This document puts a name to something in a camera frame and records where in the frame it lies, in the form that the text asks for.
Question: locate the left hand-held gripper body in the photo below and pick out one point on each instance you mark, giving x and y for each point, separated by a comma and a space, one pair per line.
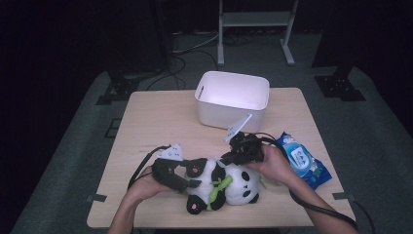
165, 172

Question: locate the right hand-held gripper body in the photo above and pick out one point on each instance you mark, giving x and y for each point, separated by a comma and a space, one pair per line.
246, 148

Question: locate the white wet wipe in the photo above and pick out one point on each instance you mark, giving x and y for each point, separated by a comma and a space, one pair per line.
224, 164

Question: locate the panda plush toy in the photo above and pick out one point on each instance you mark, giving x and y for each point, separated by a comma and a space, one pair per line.
227, 185

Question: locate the white plastic bin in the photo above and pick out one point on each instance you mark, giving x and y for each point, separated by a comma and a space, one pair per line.
232, 97

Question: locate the blue wet wipes pack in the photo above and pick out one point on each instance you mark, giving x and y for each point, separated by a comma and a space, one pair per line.
303, 161

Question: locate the person's left hand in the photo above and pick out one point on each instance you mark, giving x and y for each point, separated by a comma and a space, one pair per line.
147, 187

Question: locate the person's right hand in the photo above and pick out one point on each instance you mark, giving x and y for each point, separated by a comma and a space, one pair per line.
274, 164

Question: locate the black tape strip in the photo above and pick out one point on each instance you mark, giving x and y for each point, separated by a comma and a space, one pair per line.
342, 195
96, 197

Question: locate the black stand base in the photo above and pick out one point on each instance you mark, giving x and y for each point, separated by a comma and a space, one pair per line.
118, 89
339, 86

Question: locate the white metal stand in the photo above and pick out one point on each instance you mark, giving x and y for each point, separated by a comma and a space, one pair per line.
255, 19

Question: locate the black floor frame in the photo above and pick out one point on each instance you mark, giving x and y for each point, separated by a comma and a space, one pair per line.
112, 128

